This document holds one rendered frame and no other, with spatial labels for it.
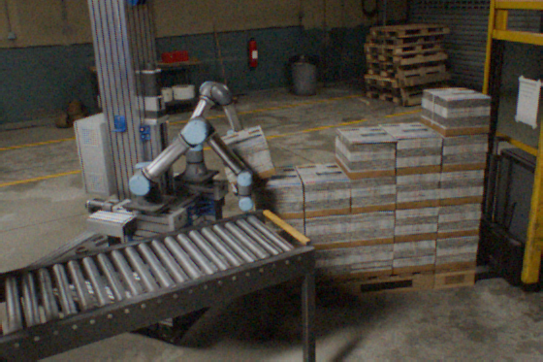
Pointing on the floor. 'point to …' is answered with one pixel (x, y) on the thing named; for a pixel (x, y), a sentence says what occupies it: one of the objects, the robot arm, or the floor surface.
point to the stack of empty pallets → (394, 42)
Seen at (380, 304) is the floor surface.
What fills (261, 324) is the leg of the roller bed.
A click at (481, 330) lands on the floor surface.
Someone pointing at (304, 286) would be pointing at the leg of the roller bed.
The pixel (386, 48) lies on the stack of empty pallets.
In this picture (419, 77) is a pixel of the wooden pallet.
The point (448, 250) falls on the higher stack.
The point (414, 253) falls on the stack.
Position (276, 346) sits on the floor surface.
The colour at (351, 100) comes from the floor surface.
